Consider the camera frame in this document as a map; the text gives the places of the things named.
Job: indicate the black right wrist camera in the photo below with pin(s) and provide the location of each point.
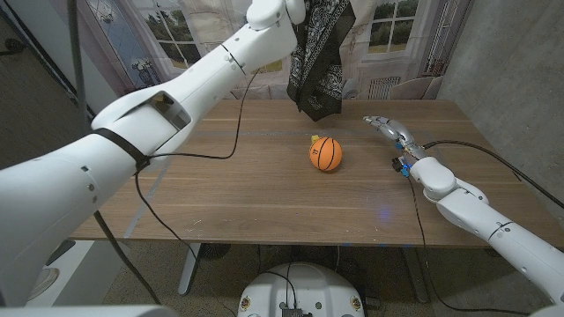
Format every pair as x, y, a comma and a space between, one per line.
398, 165

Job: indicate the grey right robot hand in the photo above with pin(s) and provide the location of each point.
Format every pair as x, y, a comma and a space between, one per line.
396, 130

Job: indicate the small yellow block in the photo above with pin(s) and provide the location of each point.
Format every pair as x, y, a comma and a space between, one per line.
315, 138

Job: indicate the white sneaker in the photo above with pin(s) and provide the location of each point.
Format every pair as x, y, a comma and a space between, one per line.
44, 282

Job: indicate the printed window backdrop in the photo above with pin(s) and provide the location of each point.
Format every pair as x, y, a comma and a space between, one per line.
396, 35

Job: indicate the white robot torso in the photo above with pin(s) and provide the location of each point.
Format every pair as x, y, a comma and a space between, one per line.
304, 290

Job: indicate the orange mini basketball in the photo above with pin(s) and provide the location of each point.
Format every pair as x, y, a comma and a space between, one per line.
326, 154

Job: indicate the black paisley bandana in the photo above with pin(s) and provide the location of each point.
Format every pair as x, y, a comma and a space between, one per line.
317, 66

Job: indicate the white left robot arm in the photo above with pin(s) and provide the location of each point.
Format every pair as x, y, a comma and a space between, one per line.
88, 176

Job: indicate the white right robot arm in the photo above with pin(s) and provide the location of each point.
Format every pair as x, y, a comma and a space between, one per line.
484, 220

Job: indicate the grey metal table leg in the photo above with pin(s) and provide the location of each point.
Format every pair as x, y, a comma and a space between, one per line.
416, 275
188, 268

